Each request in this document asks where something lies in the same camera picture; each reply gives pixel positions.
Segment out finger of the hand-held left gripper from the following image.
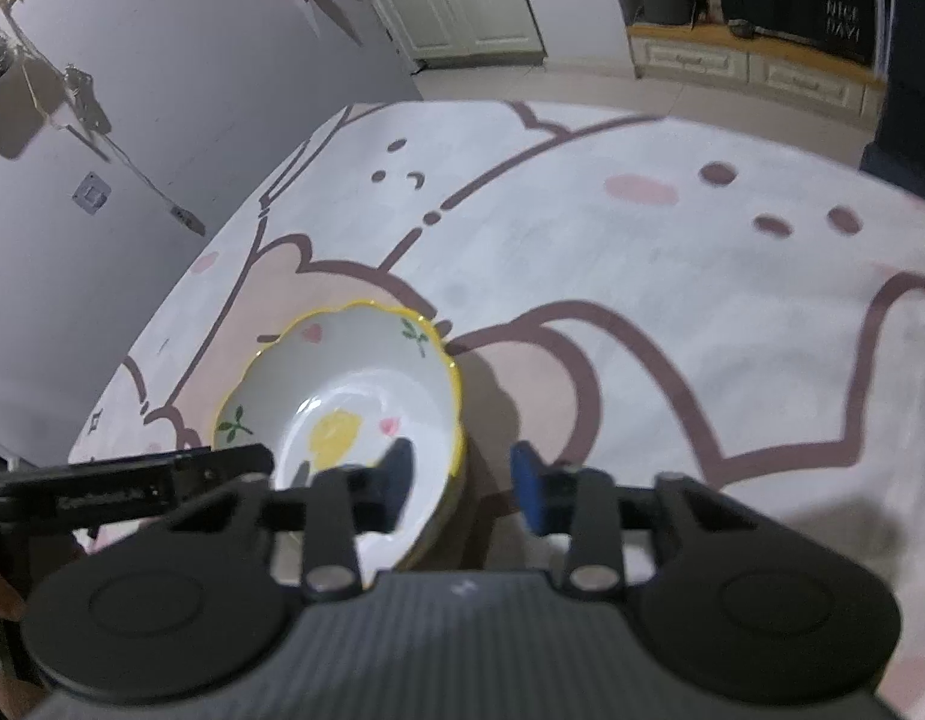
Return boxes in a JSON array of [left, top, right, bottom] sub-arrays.
[[0, 444, 276, 541]]

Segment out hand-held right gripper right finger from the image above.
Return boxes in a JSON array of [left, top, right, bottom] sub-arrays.
[[509, 441, 782, 602]]

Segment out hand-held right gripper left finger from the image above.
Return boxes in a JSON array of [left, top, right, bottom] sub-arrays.
[[143, 437, 417, 602]]

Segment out floral bowl with yellow rim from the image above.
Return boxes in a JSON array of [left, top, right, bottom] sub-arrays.
[[211, 300, 467, 575]]

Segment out person's left hand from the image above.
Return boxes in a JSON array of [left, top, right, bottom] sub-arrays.
[[0, 566, 43, 720]]

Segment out bear print tablecloth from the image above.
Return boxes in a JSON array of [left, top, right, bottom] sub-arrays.
[[68, 100, 925, 720]]

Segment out low wooden drawer cabinet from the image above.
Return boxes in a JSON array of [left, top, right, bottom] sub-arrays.
[[628, 22, 887, 121]]

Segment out white cabinet doors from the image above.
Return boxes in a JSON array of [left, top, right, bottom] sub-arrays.
[[349, 0, 546, 68]]

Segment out dark blue chair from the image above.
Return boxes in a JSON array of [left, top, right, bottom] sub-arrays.
[[856, 0, 925, 207]]

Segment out wall socket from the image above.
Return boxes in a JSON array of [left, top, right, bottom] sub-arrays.
[[70, 171, 112, 217]]

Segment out wall leaf garland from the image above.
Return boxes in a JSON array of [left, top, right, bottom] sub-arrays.
[[0, 0, 208, 237]]

